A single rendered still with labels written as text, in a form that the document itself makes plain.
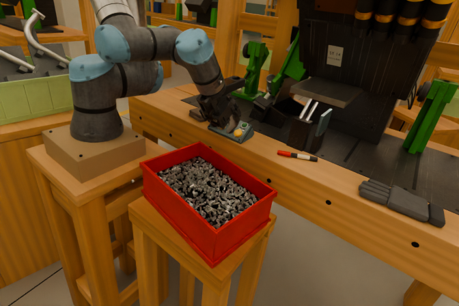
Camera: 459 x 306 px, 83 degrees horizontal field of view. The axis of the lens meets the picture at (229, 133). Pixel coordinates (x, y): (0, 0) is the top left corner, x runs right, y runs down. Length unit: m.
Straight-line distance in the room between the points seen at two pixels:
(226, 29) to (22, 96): 1.03
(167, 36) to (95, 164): 0.41
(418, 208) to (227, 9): 1.27
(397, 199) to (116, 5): 0.82
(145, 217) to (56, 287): 1.00
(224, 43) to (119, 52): 1.06
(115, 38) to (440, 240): 0.85
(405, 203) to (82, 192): 0.84
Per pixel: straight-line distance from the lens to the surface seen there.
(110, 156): 0.83
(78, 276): 1.40
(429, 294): 1.78
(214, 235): 0.57
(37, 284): 1.75
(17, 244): 1.64
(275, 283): 1.65
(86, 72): 0.80
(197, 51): 0.58
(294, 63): 0.99
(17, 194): 1.47
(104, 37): 0.60
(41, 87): 1.38
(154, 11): 7.14
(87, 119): 0.85
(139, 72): 0.86
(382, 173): 0.96
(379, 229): 0.83
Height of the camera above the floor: 1.34
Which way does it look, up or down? 27 degrees down
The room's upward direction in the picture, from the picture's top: 7 degrees clockwise
